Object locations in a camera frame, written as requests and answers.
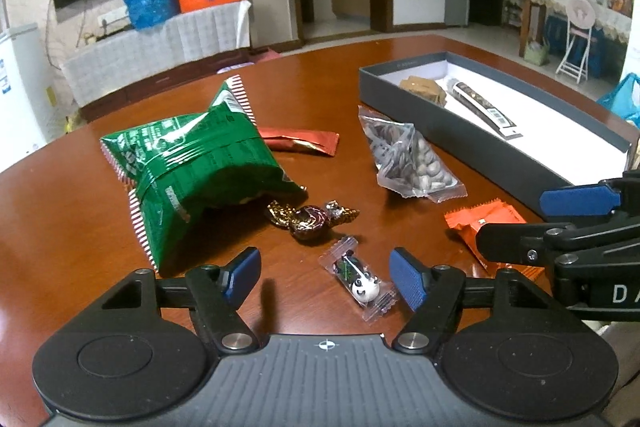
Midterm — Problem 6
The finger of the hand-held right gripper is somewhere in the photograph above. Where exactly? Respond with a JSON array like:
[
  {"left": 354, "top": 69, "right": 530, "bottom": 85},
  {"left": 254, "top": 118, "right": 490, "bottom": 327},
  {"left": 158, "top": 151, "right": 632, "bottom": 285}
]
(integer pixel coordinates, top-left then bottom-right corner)
[
  {"left": 477, "top": 207, "right": 640, "bottom": 268},
  {"left": 539, "top": 171, "right": 640, "bottom": 221}
]

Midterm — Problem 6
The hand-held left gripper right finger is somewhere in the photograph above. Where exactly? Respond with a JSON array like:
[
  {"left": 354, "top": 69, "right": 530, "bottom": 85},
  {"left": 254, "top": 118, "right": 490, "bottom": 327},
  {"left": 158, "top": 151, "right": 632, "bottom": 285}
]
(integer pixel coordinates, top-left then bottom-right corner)
[{"left": 389, "top": 247, "right": 562, "bottom": 354}]

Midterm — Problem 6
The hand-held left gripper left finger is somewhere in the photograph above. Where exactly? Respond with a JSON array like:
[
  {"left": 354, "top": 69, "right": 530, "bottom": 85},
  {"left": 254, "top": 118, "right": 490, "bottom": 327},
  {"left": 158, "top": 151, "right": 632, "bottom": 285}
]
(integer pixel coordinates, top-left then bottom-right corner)
[{"left": 94, "top": 247, "right": 262, "bottom": 354}]

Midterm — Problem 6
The orange snack packet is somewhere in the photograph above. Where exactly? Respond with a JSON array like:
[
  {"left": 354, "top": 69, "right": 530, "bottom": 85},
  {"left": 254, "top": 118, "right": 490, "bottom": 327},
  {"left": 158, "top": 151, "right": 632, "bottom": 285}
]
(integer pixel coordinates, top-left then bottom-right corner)
[{"left": 444, "top": 199, "right": 546, "bottom": 281}]

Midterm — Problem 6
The clear panda candy packet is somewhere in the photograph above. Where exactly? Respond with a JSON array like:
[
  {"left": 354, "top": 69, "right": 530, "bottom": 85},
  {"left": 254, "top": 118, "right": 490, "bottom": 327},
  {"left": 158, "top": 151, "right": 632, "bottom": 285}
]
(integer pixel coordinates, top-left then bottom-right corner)
[{"left": 318, "top": 235, "right": 400, "bottom": 323}]

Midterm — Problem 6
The grey cardboard box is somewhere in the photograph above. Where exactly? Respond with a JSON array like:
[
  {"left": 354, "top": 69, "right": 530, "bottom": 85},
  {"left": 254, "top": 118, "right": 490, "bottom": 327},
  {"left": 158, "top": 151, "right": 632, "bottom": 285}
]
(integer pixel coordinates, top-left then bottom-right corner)
[{"left": 358, "top": 51, "right": 632, "bottom": 223}]

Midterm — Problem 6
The green snack bag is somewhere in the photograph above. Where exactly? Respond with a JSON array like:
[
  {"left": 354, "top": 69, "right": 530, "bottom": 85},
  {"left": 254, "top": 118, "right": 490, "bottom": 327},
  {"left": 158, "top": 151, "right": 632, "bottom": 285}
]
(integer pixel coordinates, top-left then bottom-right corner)
[{"left": 99, "top": 74, "right": 309, "bottom": 276}]

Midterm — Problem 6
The brown foil-wrapped chocolate candy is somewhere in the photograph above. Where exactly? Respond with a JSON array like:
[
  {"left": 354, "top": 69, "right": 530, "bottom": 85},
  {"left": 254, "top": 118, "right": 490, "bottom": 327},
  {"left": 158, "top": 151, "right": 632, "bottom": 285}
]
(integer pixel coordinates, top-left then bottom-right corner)
[{"left": 265, "top": 198, "right": 362, "bottom": 244}]

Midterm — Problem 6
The light blue plastic bag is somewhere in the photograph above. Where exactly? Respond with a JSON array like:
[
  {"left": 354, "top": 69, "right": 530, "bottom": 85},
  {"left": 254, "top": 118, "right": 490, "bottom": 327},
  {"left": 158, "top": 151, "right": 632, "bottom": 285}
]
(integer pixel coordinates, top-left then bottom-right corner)
[{"left": 596, "top": 73, "right": 640, "bottom": 128}]

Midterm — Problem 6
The clear nut packet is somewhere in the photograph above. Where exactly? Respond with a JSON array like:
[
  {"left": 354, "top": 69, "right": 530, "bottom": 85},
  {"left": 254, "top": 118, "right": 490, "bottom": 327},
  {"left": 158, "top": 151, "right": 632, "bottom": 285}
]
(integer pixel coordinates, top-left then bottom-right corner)
[{"left": 357, "top": 104, "right": 469, "bottom": 204}]

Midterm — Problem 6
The dark stick packet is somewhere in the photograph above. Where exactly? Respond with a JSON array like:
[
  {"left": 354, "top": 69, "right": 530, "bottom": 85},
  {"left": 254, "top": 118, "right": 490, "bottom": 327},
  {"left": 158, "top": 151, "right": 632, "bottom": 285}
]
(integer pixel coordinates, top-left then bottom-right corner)
[{"left": 446, "top": 77, "right": 524, "bottom": 142}]

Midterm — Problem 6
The red stick packet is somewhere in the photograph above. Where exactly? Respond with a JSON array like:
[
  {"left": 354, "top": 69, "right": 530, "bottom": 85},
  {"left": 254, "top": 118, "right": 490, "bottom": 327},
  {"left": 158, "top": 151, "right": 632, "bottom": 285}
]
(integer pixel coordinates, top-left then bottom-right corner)
[{"left": 257, "top": 126, "right": 341, "bottom": 156}]

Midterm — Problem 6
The small green bag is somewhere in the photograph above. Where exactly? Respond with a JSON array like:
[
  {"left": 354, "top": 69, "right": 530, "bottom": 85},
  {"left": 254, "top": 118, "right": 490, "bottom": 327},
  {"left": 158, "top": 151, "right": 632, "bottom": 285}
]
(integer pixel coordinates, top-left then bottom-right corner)
[{"left": 523, "top": 39, "right": 551, "bottom": 66}]

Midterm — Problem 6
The tan snack packet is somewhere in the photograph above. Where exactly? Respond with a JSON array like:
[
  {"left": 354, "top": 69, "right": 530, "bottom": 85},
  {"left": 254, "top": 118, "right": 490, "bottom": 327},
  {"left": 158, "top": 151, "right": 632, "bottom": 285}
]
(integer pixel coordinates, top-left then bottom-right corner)
[{"left": 399, "top": 76, "right": 448, "bottom": 108}]

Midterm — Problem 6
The white folding chair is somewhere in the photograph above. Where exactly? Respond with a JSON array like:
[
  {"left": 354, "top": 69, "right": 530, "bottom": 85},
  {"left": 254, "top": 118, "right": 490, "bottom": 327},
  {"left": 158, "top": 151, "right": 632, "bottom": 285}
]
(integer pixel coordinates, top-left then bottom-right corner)
[{"left": 554, "top": 0, "right": 601, "bottom": 83}]

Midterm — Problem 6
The pink floor item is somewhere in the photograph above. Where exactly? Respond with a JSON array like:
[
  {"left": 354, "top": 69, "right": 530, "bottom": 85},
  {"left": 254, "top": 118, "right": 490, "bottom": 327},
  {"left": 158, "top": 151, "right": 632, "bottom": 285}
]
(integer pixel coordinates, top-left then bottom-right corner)
[{"left": 249, "top": 48, "right": 285, "bottom": 67}]

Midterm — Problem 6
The white cabinet cloth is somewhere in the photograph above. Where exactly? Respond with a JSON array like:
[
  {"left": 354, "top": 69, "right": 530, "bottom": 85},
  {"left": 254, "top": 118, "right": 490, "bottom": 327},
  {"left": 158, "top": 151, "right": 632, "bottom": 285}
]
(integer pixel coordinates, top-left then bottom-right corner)
[{"left": 60, "top": 0, "right": 252, "bottom": 106}]

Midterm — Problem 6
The white chest freezer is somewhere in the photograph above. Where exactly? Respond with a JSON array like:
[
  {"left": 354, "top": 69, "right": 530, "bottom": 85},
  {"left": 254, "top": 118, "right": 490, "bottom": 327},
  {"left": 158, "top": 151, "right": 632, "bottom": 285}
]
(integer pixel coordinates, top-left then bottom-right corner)
[{"left": 0, "top": 22, "right": 64, "bottom": 173}]

